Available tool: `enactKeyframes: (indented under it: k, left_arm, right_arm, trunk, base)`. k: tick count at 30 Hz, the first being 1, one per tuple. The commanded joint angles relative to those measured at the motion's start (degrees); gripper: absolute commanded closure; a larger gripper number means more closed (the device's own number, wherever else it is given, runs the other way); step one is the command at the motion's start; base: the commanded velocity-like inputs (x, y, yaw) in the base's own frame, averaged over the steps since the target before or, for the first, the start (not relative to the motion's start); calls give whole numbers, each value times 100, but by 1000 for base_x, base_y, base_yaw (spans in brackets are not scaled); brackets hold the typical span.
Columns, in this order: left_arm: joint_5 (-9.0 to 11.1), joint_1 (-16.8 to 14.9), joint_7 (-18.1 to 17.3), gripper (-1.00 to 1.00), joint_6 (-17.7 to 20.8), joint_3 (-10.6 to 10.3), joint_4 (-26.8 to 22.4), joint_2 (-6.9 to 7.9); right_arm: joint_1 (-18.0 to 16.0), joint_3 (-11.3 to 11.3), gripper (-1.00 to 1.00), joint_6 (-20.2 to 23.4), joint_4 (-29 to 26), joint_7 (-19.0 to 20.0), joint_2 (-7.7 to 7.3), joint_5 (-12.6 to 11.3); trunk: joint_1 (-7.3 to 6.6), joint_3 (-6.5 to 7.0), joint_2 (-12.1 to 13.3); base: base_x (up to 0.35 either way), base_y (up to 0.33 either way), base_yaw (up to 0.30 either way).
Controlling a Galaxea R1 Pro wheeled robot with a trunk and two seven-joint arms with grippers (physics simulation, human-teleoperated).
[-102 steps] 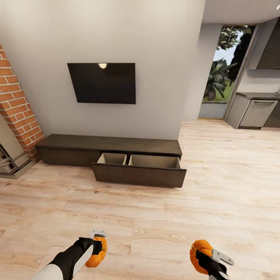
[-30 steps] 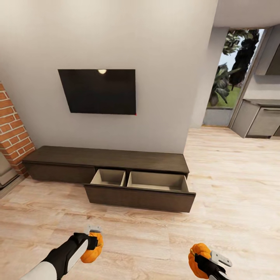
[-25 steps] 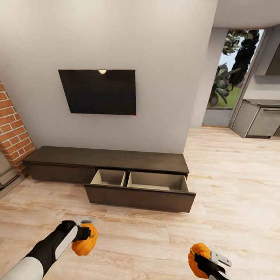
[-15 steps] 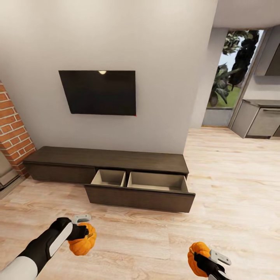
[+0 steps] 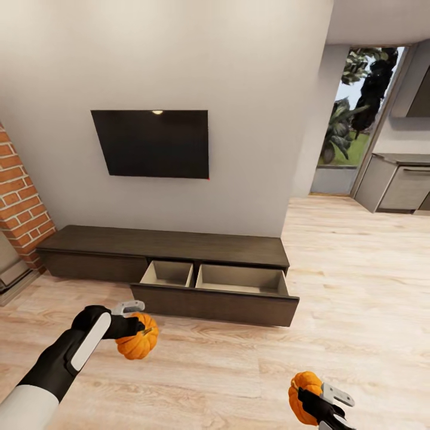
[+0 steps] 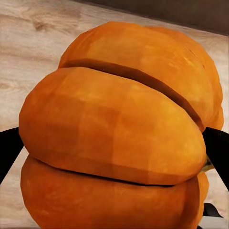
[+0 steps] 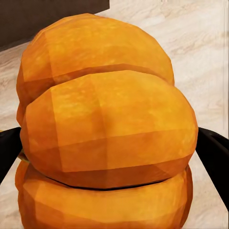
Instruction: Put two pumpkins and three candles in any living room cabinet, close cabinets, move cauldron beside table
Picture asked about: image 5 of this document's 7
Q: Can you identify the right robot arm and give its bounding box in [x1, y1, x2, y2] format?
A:
[298, 382, 355, 430]

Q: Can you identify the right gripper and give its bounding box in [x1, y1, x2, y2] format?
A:
[298, 387, 345, 419]

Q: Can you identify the pumpkin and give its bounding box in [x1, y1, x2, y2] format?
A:
[115, 313, 159, 360]
[288, 371, 323, 426]

